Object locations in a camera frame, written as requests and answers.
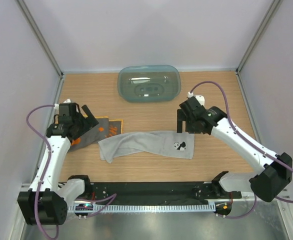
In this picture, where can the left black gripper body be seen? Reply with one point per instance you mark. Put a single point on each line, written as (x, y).
(80, 126)

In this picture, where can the teal plastic basin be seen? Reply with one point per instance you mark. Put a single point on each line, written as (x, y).
(149, 83)

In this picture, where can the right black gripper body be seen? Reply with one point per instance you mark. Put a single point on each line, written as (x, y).
(190, 126)

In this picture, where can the orange grey towel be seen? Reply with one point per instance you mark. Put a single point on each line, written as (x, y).
(106, 128)

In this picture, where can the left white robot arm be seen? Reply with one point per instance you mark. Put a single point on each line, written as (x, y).
(45, 202)

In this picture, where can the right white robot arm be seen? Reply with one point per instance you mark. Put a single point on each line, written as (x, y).
(270, 175)

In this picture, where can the slotted cable duct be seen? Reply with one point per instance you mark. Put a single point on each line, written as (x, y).
(87, 208)

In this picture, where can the grey panda towel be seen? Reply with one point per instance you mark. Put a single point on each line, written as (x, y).
(163, 143)

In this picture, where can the aluminium frame rail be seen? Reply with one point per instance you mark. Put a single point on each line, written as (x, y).
(264, 190)

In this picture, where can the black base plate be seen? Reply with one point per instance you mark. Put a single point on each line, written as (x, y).
(159, 193)

